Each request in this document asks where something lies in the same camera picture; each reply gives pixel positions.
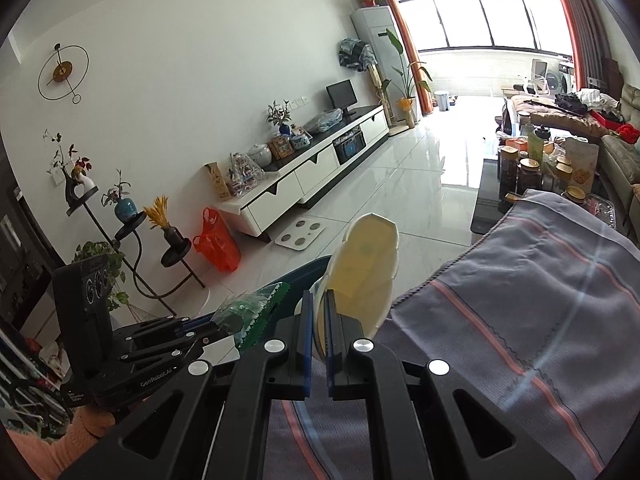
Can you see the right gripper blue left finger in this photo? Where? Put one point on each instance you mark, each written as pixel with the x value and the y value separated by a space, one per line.
pixel 306 340

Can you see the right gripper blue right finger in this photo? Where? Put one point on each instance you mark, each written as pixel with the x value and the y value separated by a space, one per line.
pixel 335 346

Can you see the green clear plastic wrapper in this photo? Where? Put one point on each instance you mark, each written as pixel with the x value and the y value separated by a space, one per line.
pixel 246 317

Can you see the person's left hand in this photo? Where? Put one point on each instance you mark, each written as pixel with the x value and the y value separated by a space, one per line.
pixel 95 421

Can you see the white bathroom scale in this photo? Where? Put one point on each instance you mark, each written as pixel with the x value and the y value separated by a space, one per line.
pixel 300 234

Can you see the orange plastic bag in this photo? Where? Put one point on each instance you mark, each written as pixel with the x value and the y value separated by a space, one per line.
pixel 216 244

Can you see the white TV cabinet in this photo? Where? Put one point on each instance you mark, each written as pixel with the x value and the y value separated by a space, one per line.
pixel 307 175

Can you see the grey plaid tablecloth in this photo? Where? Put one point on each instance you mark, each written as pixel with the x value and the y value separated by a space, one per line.
pixel 542 316

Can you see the blue vase plant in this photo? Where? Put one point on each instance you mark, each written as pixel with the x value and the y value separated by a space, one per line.
pixel 279 115

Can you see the black small monitor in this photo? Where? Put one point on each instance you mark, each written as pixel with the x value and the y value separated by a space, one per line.
pixel 342 96

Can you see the tall green potted plant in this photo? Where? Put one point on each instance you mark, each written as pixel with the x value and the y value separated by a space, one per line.
pixel 405 85

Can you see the orange grey left curtain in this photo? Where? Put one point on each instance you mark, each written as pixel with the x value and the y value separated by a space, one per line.
pixel 420 76

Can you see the orange grey curtain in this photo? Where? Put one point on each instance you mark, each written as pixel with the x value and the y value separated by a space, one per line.
pixel 589 43
pixel 420 76

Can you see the white standing air conditioner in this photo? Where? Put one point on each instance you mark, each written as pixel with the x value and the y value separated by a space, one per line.
pixel 370 24

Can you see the large balcony window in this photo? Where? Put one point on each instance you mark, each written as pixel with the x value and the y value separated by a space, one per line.
pixel 510 25

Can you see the olive green sectional sofa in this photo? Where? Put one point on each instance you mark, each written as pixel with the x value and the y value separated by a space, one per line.
pixel 619 160

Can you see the orange grey right curtain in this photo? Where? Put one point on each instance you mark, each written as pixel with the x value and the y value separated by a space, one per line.
pixel 589 43

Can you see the round wire wall clock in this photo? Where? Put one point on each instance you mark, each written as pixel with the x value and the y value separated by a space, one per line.
pixel 63 73

